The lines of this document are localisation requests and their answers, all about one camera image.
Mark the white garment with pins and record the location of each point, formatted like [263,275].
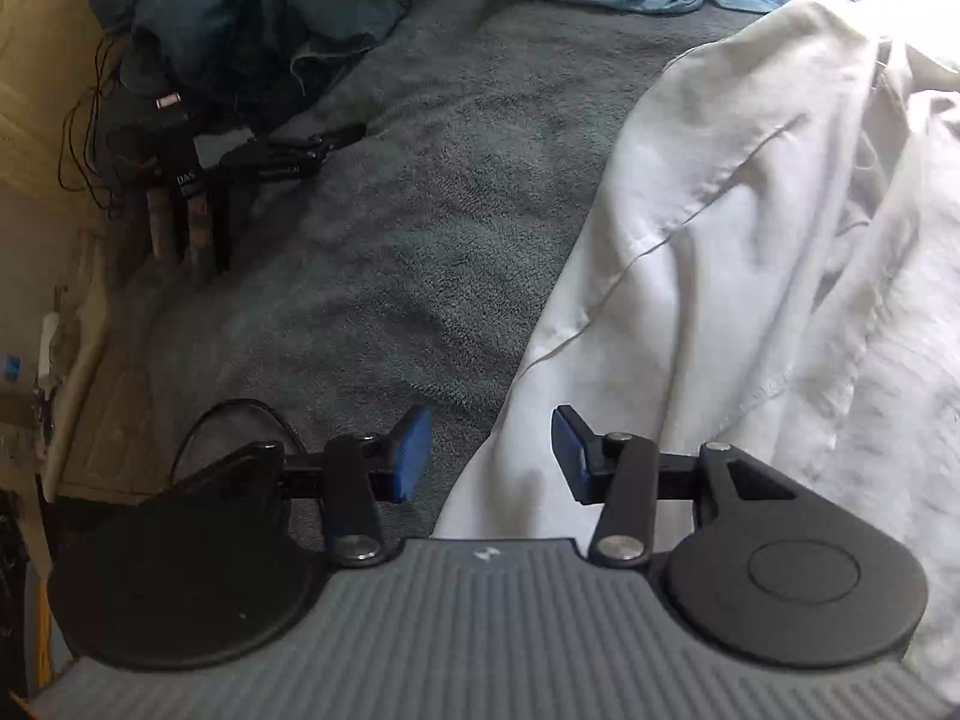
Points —
[712,277]

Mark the grey bed blanket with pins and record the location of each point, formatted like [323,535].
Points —
[420,202]

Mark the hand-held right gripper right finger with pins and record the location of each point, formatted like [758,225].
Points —
[568,457]

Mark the person's left hand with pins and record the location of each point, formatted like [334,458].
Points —
[160,229]

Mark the cream nightstand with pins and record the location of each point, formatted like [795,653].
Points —
[82,360]

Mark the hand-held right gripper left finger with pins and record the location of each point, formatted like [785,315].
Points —
[412,457]

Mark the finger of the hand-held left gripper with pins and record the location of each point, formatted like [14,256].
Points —
[337,139]

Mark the dark blue duvet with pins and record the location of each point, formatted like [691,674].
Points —
[247,7]

